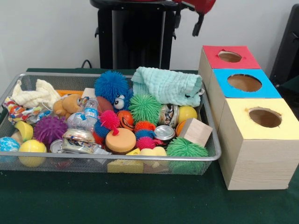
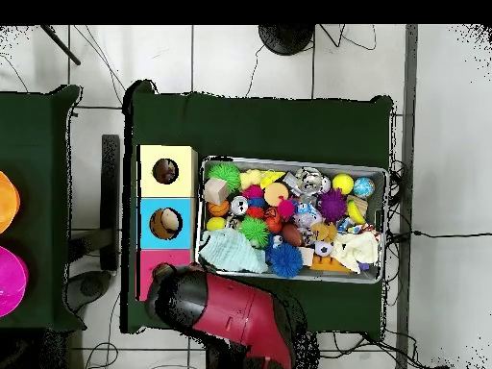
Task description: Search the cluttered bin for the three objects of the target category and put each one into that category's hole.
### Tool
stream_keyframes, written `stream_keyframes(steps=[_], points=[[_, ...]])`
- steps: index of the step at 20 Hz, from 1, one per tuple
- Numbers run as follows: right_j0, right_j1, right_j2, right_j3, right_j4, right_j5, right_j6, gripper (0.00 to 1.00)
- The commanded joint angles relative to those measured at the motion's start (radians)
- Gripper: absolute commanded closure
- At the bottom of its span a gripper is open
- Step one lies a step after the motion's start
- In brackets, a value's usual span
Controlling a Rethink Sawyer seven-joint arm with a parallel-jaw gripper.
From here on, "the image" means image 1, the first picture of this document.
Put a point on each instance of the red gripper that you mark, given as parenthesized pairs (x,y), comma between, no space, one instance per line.
(201,4)

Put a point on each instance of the mint green waffle cloth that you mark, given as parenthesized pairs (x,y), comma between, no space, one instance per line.
(165,86)

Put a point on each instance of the green spiky rubber ball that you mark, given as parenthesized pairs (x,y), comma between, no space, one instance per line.
(187,149)
(144,108)

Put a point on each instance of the white cloth with colourful spots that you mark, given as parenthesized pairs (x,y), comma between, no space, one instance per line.
(16,110)

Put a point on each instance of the wooden box with three holes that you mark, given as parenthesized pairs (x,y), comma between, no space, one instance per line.
(257,163)

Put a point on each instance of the shallow metal mesh bin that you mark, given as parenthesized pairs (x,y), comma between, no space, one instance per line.
(81,166)

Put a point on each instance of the blue spiky toy with eyes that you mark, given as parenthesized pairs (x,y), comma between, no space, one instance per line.
(109,84)

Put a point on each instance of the plain wooden cube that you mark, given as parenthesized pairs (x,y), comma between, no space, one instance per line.
(195,131)

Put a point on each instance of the cream waffle cloth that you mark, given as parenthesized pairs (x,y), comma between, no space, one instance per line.
(35,95)

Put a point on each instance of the purple spiky rubber ball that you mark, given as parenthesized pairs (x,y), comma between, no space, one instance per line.
(50,129)

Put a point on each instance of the dark green table cloth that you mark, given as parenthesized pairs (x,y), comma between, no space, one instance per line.
(140,200)

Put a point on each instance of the yellow foam ball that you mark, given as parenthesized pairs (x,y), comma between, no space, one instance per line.
(32,147)

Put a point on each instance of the light blue patterned ball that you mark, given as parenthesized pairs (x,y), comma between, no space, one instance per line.
(8,144)

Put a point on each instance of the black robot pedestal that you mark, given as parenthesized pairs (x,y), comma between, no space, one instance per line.
(137,35)

